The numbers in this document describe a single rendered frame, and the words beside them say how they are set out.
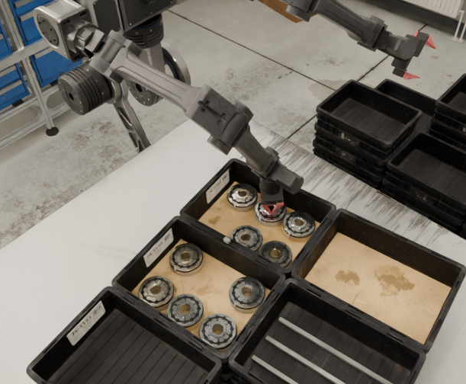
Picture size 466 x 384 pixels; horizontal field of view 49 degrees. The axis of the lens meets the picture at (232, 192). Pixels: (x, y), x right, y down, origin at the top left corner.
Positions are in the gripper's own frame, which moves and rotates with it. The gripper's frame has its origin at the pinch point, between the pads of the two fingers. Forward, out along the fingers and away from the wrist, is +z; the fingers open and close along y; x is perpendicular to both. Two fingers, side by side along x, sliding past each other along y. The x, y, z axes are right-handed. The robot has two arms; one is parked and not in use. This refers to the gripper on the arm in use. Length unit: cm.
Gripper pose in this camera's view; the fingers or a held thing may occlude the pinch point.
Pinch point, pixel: (271, 206)
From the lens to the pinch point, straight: 167.0
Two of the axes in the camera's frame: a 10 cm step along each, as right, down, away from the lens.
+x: -10.0, 0.6, 0.0
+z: 0.4, 6.6, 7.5
